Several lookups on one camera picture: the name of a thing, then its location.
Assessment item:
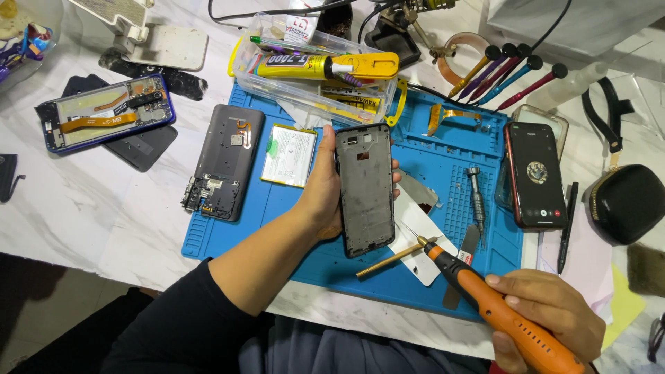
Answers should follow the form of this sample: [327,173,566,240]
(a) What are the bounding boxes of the person's right hand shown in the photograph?
[485,269,607,374]

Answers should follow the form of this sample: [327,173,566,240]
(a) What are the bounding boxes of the person's left hand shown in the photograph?
[296,124,402,241]

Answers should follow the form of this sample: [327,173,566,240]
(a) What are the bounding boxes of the black phone frame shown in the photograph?
[334,123,396,259]

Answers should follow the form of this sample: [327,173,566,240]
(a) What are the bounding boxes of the orange rotary tool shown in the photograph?
[402,223,586,374]

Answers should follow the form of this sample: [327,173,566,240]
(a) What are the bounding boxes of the white phone battery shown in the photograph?
[260,124,318,188]

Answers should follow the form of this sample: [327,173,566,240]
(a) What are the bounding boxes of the blue silicone repair mat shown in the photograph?
[181,78,523,321]

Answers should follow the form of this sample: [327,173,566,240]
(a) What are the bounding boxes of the pink paper sheet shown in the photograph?
[537,205,615,315]

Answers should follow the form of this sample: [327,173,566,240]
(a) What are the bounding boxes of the yellow paper sheet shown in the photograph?
[602,261,648,352]

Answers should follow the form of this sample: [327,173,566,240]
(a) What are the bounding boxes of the white tissue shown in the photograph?
[277,98,334,132]

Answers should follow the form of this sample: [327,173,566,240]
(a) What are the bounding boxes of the black pen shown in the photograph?
[556,181,579,275]

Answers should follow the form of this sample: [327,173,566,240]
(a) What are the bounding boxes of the yellow printed packet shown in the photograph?
[318,84,383,124]

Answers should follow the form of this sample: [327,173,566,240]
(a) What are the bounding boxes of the dark green cloth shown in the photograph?
[626,242,665,299]

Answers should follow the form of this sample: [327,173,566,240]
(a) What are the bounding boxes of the grey phone back with board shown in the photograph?
[181,104,266,222]

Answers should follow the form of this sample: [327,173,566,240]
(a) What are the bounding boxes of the brass rod tool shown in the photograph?
[355,236,438,279]

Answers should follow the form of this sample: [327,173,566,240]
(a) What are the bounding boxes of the clear plastic storage box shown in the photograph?
[227,12,409,128]

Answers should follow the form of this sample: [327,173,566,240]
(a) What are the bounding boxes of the black eyeglasses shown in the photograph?
[646,312,665,364]

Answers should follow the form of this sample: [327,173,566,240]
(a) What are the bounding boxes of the grey metal plate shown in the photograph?
[395,168,440,215]

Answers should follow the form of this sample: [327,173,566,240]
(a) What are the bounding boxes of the white plastic card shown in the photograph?
[387,182,459,287]

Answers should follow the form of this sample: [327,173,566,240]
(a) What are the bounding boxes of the metal spudger blade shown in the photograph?
[442,224,482,311]

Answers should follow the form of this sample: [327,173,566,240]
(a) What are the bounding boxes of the black zip pouch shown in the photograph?
[583,164,665,246]

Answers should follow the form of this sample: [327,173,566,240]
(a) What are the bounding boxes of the yellow glue tube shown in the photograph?
[254,54,364,82]

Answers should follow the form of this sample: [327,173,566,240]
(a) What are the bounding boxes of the black smartphone in red case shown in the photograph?
[502,122,569,231]

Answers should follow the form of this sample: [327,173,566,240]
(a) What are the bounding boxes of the grey metal screwdriver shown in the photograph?
[464,166,487,248]

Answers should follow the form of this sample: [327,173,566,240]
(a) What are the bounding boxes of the yellow plastic opening tool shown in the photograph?
[343,51,400,80]

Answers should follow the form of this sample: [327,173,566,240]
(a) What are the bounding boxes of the green pen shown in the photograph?
[249,35,345,57]

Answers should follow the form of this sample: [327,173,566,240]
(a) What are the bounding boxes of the person's grey trousers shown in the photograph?
[238,313,495,374]

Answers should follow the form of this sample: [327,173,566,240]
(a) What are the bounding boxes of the white packet with red print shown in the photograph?
[283,0,326,45]

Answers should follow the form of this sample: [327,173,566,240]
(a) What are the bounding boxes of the black round container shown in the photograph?
[316,1,354,40]

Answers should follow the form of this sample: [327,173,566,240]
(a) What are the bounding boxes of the soldering helping hand stand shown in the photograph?
[364,0,459,69]

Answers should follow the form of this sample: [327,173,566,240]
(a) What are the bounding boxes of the speckled black phone cover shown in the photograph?
[98,47,210,103]

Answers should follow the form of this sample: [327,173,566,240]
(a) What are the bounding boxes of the brown tape roll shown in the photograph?
[436,32,493,88]

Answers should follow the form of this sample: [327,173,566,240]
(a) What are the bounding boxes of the white phone stand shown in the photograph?
[66,0,210,72]

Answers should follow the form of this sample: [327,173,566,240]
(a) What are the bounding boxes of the opened blue phone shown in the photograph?
[35,73,177,155]

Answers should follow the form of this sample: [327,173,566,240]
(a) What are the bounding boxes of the white box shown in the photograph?
[486,0,665,59]

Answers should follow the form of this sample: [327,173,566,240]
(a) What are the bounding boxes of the glass bowl of oddments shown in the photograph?
[0,0,64,95]

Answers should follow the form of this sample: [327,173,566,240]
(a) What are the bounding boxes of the orange flex cable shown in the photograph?
[426,103,484,137]

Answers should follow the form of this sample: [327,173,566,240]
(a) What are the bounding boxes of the black cable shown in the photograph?
[529,0,574,54]
[207,0,364,25]

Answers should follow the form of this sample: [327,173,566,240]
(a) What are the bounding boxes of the gold handled screwdriver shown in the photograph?
[448,45,503,99]

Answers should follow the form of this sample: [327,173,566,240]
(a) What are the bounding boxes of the black strap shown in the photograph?
[581,76,636,155]

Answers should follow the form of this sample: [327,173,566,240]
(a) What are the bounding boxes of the purple handled screwdriver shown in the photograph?
[458,43,518,101]

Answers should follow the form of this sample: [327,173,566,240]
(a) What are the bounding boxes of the maroon handled screwdriver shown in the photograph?
[468,43,533,104]

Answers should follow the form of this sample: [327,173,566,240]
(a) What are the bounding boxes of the blue handled screwdriver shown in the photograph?
[476,54,544,106]

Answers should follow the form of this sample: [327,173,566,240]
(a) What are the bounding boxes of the pink handled screwdriver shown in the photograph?
[495,63,569,112]

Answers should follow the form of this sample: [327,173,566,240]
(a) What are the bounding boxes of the black phone part with cable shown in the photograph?
[0,154,27,204]

